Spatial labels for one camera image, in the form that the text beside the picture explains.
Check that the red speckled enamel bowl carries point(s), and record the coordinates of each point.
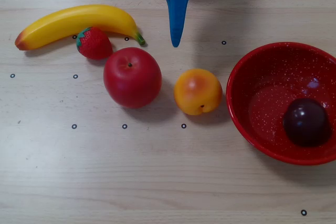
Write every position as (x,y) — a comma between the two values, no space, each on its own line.
(262,90)

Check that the orange toy peach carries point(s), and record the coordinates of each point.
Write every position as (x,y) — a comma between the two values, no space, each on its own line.
(197,93)

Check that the yellow toy banana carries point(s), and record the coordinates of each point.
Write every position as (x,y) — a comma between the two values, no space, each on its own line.
(73,20)

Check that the red toy strawberry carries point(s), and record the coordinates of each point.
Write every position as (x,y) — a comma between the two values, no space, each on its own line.
(94,44)

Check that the red toy apple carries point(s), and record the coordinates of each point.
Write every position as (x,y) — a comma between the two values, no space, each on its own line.
(132,82)

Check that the dark purple toy plum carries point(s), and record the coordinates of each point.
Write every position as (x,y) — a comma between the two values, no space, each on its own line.
(305,123)

